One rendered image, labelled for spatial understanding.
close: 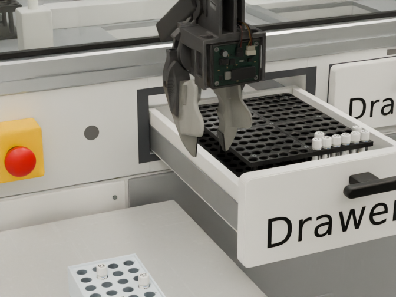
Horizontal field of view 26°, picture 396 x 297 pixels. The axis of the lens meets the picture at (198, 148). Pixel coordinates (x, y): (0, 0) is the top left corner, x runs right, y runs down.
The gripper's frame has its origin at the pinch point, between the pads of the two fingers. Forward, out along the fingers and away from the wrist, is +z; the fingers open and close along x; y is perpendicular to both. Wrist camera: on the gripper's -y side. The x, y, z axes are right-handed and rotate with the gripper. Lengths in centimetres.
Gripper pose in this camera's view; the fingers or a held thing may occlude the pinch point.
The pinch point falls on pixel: (206, 139)
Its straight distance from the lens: 97.1
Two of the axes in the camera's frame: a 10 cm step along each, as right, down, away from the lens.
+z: 0.1, 9.2, 3.9
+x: 9.1, -1.7, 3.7
